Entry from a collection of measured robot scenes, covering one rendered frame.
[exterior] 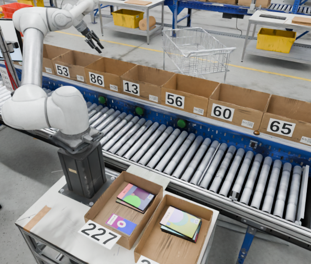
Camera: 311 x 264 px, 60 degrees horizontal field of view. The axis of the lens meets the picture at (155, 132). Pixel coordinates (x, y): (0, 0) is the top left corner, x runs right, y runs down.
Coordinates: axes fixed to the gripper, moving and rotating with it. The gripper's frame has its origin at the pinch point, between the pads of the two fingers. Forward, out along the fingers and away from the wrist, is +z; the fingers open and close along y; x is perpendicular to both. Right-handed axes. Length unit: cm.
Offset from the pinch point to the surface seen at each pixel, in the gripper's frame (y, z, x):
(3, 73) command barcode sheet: 55, -38, -38
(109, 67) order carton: -11.7, 28.6, -18.6
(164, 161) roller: 85, 53, 57
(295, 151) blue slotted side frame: 63, 89, 134
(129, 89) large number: 24.1, 32.9, 17.8
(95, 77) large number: 15.0, 16.5, -12.9
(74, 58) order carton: -22, 11, -58
